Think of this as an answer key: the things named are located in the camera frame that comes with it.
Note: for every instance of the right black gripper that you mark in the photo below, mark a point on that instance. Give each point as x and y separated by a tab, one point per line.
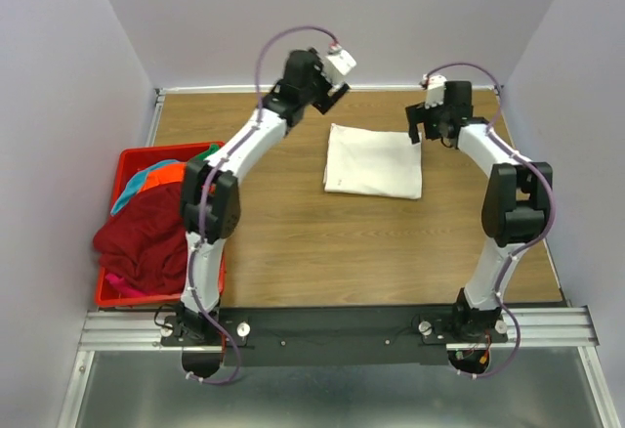
417	114

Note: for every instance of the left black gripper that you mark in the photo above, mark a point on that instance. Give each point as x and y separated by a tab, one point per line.
325	103

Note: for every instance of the white t shirt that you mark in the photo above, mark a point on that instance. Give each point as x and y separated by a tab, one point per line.
377	163

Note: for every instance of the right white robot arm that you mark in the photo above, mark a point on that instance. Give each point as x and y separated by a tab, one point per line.
517	207

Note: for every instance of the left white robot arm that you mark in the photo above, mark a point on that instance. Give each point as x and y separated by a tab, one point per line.
210	200

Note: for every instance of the green t shirt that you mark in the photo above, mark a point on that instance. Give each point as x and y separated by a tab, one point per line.
207	152

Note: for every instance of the orange t shirt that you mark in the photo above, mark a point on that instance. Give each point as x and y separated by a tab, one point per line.
164	175

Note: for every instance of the teal t shirt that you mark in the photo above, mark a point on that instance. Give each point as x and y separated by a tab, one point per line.
132	187

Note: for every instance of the dark red t shirt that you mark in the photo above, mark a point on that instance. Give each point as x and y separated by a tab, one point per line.
145	242

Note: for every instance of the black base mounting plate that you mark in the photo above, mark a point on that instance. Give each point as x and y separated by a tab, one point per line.
353	335

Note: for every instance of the pink t shirt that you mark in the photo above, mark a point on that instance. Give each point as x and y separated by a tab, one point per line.
123	287

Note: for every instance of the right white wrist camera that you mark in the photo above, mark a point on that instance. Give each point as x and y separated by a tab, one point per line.
434	86

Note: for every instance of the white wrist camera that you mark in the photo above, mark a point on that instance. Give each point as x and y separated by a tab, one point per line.
337	64
434	86

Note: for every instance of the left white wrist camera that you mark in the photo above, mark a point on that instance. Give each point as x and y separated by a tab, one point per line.
337	64

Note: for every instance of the aluminium frame rail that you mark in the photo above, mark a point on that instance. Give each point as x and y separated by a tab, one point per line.
336	367

